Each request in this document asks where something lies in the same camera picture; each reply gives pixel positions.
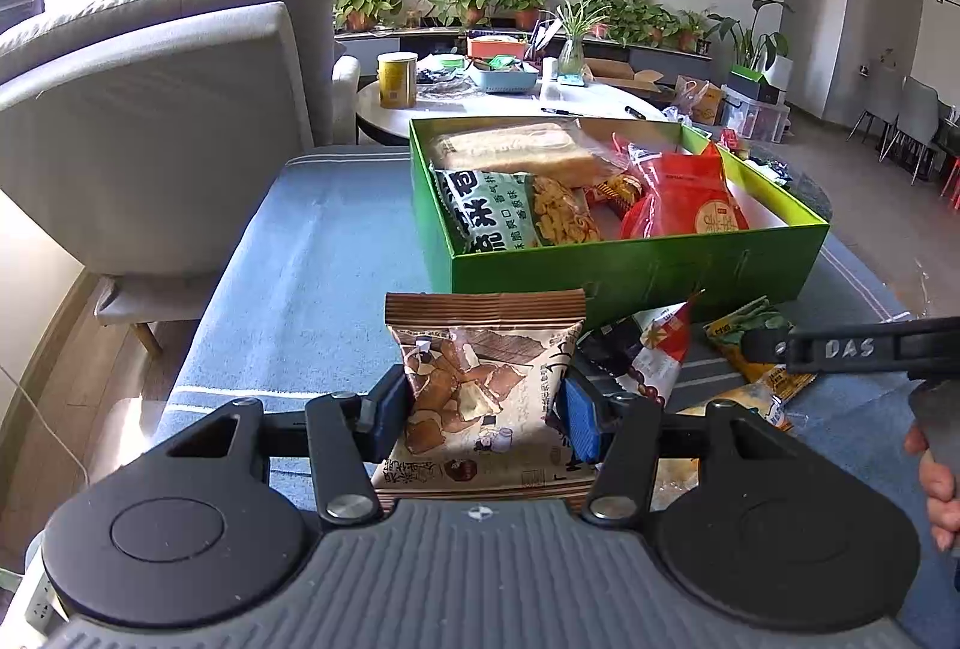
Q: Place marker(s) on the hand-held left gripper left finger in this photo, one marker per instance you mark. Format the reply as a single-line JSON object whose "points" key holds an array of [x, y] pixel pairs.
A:
{"points": [[395, 413]]}

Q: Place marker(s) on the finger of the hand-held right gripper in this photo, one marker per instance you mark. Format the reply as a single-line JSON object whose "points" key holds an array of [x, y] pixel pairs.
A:
{"points": [[765, 345]]}

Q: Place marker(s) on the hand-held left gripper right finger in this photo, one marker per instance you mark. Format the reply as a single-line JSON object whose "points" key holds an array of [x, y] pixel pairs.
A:
{"points": [[583, 420]]}

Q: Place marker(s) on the yellow green snack packet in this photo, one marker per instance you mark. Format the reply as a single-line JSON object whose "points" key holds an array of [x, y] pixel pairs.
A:
{"points": [[757, 379]]}

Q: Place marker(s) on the brown snack packet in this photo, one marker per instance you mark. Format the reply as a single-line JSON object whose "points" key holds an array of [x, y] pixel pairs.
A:
{"points": [[480, 394]]}

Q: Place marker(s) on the green cardboard box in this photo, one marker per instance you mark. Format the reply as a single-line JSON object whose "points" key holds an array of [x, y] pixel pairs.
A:
{"points": [[637, 274]]}

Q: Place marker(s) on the large red snack packet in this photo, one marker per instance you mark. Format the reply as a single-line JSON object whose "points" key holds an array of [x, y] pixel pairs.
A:
{"points": [[690, 195]]}

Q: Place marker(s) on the green cracker snack packet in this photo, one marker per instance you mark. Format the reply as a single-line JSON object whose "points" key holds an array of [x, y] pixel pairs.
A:
{"points": [[495, 214]]}

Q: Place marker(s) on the clear bread packet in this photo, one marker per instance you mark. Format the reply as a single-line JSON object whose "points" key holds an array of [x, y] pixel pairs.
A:
{"points": [[517, 150]]}

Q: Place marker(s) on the person's right hand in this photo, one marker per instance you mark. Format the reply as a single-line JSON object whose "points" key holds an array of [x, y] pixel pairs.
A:
{"points": [[941, 499]]}

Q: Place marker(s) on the red printed snack packet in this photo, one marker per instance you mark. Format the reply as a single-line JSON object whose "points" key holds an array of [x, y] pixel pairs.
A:
{"points": [[645, 349]]}

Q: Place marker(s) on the dark round side table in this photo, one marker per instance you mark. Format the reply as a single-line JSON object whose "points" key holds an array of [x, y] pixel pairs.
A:
{"points": [[802, 184]]}

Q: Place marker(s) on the clear storage bin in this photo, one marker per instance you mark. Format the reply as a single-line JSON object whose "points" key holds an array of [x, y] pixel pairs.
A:
{"points": [[757, 120]]}

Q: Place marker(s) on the grey dining chair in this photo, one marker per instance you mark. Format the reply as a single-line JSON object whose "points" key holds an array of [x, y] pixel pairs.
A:
{"points": [[915, 117], [874, 113]]}

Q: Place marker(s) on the orange paper bag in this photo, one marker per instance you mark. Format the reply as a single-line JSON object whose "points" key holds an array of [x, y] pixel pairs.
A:
{"points": [[701, 102]]}

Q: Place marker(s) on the green and black box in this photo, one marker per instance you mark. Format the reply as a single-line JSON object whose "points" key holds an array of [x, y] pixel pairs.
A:
{"points": [[757, 83]]}

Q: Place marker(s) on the large-leaf plant in white pot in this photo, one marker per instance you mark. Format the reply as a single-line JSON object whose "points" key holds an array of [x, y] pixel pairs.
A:
{"points": [[765, 53]]}

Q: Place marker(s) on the open cardboard box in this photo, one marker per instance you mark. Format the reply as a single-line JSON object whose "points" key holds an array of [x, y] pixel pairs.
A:
{"points": [[622, 73]]}

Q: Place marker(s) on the white round coffee table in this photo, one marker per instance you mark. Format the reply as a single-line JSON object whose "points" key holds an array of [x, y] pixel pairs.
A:
{"points": [[465, 105]]}

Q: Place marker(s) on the yellow can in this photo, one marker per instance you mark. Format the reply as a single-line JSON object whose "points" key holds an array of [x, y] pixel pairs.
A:
{"points": [[396, 83]]}

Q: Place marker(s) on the potted green plant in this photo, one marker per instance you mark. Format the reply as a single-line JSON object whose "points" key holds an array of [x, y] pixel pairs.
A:
{"points": [[525, 3], [652, 23], [465, 0], [364, 4]]}

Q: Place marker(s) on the glass vase with plant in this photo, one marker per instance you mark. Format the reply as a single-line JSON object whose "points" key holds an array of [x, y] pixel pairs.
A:
{"points": [[574, 57]]}

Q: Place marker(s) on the grey lounge chair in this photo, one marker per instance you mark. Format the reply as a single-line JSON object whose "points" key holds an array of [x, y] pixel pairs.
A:
{"points": [[165, 154]]}

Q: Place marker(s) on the small white bottle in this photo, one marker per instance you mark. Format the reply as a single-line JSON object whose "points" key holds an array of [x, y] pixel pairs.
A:
{"points": [[550, 70]]}

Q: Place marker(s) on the light blue basket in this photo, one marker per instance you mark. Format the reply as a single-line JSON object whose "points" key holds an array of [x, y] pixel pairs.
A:
{"points": [[504, 79]]}

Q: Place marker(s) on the dark television console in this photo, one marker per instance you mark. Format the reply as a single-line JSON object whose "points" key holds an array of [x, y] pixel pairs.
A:
{"points": [[420, 40]]}

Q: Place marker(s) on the orange box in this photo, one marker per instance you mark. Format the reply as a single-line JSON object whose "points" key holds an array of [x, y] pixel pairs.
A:
{"points": [[495, 47]]}

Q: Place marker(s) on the white power strip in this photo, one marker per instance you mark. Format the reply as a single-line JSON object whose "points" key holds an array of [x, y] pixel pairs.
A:
{"points": [[37, 608]]}

